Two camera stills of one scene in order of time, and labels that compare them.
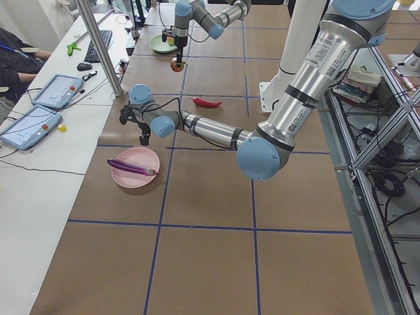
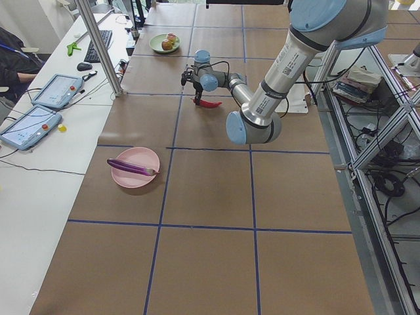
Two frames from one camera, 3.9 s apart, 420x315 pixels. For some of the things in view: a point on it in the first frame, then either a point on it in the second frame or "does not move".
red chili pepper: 205,104 does not move
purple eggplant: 132,167 does not move
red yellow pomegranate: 174,65 -> 166,44
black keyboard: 91,56 does not move
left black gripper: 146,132 -> 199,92
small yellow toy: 62,128 does not move
